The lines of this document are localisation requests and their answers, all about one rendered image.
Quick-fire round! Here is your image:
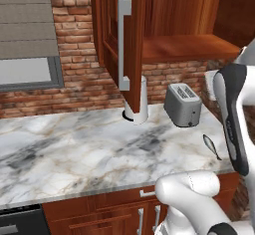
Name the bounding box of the white paper towel roll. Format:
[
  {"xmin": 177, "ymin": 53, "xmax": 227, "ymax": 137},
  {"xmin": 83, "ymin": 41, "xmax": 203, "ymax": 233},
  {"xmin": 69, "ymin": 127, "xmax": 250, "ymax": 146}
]
[{"xmin": 122, "ymin": 75, "xmax": 149, "ymax": 125}]

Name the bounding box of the wooden base cupboard door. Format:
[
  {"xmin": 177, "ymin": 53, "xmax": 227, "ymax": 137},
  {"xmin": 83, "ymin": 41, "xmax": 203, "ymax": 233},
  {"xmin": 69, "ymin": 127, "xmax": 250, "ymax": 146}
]
[
  {"xmin": 147, "ymin": 202, "xmax": 171, "ymax": 235},
  {"xmin": 48, "ymin": 204, "xmax": 148, "ymax": 235}
]

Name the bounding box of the wooden drawer front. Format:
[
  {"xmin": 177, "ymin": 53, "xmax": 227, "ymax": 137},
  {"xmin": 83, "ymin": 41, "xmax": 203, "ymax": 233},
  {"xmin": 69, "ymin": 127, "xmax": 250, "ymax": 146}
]
[{"xmin": 42, "ymin": 171, "xmax": 241, "ymax": 217}]

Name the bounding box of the black dishwasher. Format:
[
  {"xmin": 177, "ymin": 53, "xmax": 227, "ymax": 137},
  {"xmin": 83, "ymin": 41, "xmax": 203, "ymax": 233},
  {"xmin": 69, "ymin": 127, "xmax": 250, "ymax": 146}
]
[{"xmin": 0, "ymin": 203, "xmax": 52, "ymax": 235}]

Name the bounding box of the grey toaster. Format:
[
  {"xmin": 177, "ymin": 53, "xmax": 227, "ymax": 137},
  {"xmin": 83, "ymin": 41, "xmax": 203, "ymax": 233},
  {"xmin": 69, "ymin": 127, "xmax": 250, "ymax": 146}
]
[{"xmin": 162, "ymin": 82, "xmax": 203, "ymax": 128}]

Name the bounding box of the grey framed window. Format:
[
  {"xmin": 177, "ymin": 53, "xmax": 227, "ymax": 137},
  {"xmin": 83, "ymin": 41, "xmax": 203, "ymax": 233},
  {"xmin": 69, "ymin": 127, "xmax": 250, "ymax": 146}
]
[{"xmin": 0, "ymin": 56, "xmax": 65, "ymax": 93}]

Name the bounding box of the wooden cabinet door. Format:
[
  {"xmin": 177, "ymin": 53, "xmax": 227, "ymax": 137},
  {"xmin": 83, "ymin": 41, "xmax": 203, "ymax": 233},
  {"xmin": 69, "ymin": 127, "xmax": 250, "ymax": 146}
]
[{"xmin": 90, "ymin": 0, "xmax": 147, "ymax": 115}]

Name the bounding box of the grey cupboard door handle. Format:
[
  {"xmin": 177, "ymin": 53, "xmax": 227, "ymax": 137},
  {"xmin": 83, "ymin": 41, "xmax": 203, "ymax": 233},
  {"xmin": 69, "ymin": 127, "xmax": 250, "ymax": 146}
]
[
  {"xmin": 136, "ymin": 207, "xmax": 145, "ymax": 235},
  {"xmin": 151, "ymin": 204, "xmax": 161, "ymax": 234}
]

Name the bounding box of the grey drawer handle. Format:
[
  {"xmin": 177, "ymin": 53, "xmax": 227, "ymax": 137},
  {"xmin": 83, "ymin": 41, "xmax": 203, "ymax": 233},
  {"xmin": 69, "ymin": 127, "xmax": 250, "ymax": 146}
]
[{"xmin": 138, "ymin": 188, "xmax": 157, "ymax": 199}]

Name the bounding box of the grey cabinet door handle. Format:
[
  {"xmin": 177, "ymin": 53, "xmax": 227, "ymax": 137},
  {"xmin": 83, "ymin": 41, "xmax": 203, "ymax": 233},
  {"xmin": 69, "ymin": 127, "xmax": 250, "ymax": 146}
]
[{"xmin": 117, "ymin": 0, "xmax": 133, "ymax": 92}]

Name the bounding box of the grey window blind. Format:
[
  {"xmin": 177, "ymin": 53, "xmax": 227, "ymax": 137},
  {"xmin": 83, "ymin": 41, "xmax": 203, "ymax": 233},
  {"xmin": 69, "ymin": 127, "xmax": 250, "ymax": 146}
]
[{"xmin": 0, "ymin": 0, "xmax": 61, "ymax": 61}]

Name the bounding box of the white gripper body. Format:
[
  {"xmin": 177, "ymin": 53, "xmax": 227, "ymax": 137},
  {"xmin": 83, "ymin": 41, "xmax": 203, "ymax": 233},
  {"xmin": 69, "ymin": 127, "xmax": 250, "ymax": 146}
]
[{"xmin": 203, "ymin": 70, "xmax": 217, "ymax": 103}]

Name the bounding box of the open wooden wall cabinet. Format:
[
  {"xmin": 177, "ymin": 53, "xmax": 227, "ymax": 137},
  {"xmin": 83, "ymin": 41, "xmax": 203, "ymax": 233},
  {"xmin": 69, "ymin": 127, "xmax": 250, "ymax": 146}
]
[{"xmin": 142, "ymin": 0, "xmax": 255, "ymax": 65}]

